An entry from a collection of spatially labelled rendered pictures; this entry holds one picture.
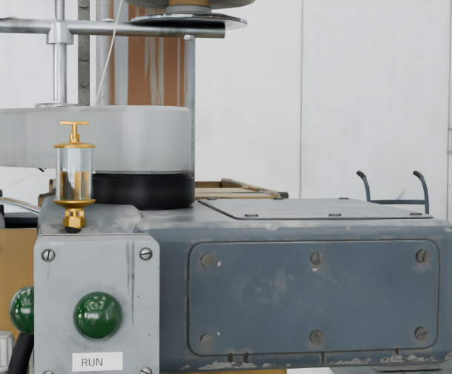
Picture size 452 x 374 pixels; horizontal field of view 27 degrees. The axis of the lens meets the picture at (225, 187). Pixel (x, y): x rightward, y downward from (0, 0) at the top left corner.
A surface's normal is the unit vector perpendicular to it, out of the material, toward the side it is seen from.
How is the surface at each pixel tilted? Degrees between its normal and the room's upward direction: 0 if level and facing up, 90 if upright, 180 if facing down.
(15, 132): 90
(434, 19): 90
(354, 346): 90
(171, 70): 90
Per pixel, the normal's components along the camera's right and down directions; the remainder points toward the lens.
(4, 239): 0.18, 0.05
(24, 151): -0.66, 0.04
